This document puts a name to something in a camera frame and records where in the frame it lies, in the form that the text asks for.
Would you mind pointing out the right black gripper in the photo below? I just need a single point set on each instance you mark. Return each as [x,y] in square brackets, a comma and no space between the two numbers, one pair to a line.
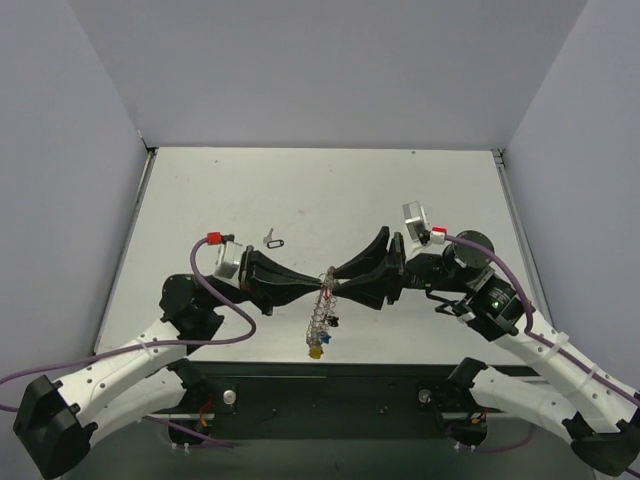
[396,270]

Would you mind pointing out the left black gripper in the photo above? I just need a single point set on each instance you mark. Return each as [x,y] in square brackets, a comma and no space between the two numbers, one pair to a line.
[247,277]

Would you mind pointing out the key with black tag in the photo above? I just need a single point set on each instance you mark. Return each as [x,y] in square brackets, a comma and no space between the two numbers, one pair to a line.
[271,242]

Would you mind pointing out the yellow key tag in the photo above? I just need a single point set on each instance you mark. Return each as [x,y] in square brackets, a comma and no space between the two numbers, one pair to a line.
[316,352]

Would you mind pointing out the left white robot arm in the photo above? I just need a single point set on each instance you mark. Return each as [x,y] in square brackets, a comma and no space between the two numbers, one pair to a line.
[59,421]

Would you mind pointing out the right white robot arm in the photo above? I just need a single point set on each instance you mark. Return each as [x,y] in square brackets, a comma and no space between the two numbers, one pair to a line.
[595,413]

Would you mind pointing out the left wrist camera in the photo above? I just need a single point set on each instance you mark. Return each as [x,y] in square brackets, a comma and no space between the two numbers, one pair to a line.
[228,262]

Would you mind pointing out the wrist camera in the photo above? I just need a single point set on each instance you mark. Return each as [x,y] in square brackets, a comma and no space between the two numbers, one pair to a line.
[228,262]
[416,220]

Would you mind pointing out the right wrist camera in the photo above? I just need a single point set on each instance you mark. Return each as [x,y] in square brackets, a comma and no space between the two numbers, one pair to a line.
[416,220]

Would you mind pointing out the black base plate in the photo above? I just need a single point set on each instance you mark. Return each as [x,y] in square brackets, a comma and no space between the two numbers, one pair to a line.
[304,401]

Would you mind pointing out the aluminium frame rail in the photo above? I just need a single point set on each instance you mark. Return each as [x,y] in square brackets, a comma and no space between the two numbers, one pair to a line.
[513,246]

